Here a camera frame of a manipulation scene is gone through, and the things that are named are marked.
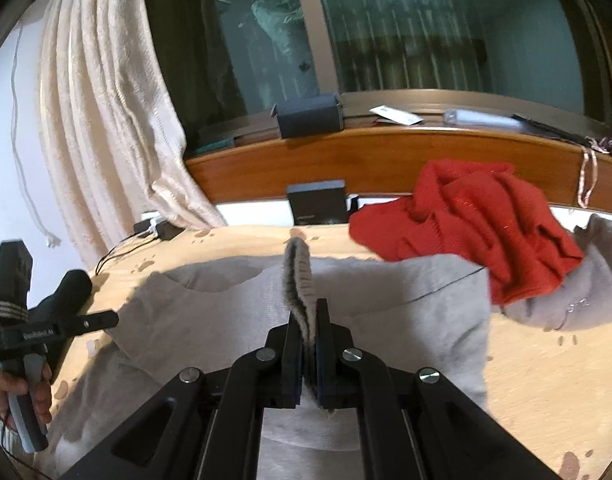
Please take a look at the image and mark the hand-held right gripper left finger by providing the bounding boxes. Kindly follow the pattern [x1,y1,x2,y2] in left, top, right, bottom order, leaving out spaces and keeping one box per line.
[61,310,303,480]

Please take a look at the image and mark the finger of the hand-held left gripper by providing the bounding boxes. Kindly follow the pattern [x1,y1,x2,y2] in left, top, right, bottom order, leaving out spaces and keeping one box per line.
[60,310,120,337]

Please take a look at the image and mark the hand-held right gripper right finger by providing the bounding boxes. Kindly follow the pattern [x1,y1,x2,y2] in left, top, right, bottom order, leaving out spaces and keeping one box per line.
[314,299,561,480]

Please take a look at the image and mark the grey sweater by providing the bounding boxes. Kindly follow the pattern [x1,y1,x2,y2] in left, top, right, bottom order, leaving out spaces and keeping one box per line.
[46,237,491,480]

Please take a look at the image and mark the person's left hand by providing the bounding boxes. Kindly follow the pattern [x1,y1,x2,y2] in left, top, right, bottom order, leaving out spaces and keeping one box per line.
[0,362,55,426]

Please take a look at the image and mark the white power strip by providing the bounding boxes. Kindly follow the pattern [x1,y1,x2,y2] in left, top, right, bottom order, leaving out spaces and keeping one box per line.
[141,212,165,237]

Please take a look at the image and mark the large black power adapter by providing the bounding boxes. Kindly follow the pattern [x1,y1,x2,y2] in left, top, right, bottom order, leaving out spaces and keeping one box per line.
[153,220,184,241]

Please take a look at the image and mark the black box with open lid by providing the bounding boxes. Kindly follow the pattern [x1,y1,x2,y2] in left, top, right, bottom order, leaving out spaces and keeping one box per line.
[286,179,347,227]

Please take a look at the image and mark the cream patterned curtain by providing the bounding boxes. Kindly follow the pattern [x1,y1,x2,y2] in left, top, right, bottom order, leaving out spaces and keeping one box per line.
[36,0,229,271]

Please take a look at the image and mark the red sweater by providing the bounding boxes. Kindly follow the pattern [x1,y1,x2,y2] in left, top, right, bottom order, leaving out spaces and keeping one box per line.
[348,159,585,307]

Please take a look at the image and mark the wooden headboard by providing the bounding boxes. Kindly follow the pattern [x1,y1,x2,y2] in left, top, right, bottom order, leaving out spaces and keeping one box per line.
[185,125,612,216]

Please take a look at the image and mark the teal book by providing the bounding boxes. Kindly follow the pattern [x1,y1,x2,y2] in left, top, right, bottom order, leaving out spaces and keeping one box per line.
[191,137,237,157]

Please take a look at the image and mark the dark box with open flaps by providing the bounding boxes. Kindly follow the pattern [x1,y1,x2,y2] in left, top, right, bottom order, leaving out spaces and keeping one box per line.
[271,92,345,140]

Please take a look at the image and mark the white card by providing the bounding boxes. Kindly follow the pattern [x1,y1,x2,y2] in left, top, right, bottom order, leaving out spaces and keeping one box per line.
[370,105,424,126]

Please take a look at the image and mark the light grey garment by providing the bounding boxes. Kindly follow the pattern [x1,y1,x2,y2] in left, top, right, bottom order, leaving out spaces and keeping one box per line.
[500,214,612,332]

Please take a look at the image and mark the white tube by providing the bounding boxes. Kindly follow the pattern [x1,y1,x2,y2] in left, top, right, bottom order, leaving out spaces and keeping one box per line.
[443,107,521,128]

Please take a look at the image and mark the white curtain cord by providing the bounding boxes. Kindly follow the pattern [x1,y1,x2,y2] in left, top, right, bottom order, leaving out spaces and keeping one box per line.
[11,25,61,248]

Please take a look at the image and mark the black cable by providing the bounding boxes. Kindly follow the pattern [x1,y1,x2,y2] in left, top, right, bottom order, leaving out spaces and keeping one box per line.
[98,237,159,271]
[95,234,147,275]

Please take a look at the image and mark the pink cord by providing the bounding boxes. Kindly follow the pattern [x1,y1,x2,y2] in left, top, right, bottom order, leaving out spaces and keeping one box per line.
[577,137,612,209]

